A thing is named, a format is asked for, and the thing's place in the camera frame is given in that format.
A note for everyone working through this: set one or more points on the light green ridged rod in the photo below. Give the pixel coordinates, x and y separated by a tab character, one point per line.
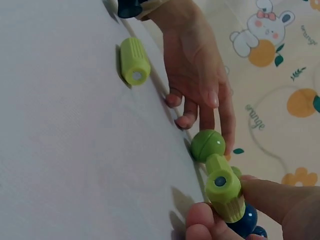
216	163
222	197
133	56

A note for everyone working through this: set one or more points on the black wrist band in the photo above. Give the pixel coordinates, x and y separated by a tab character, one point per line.
129	8

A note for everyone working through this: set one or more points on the person's left hand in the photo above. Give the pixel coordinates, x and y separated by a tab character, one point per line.
185	57

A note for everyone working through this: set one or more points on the dark blue ball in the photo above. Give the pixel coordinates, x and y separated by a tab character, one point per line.
246	222
260	231

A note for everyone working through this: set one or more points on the person's left thumb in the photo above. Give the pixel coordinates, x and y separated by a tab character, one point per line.
211	82

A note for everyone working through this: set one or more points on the person's right hand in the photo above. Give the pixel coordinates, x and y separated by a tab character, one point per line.
297	207

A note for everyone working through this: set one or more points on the green ball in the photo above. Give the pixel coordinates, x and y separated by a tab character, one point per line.
236	171
206	145

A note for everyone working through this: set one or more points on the person's right thumb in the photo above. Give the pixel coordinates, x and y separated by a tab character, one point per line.
267	195

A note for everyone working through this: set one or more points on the person's right fingers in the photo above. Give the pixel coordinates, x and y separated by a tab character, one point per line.
200	216

